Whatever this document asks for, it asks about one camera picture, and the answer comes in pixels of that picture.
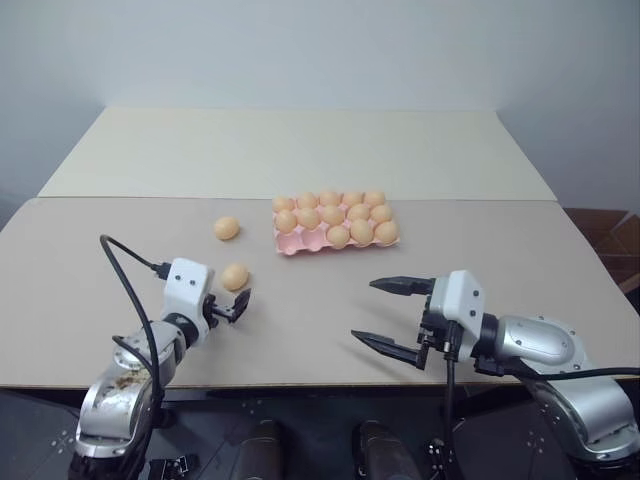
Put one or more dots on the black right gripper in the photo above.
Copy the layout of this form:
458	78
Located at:
431	327

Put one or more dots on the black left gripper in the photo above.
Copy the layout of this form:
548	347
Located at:
215	311

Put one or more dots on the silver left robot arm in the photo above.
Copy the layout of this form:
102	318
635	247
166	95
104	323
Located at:
115	400

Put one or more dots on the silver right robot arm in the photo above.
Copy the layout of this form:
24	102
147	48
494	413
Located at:
575	395

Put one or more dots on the orange egg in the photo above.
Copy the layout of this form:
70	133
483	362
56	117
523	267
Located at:
374	198
307	201
235	276
353	199
358	213
285	220
381	213
338	236
361	230
330	198
226	228
283	203
332	215
308	218
386	231

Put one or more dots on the pink egg carton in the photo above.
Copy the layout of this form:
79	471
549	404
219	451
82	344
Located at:
295	242

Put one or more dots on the brown cardboard box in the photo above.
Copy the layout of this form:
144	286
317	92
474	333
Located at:
607	245

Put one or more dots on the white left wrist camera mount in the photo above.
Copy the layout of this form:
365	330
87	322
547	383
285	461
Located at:
185	292

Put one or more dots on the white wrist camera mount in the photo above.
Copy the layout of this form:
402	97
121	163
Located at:
462	310
185	292

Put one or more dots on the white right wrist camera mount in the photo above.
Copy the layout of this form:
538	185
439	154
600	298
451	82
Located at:
462	310

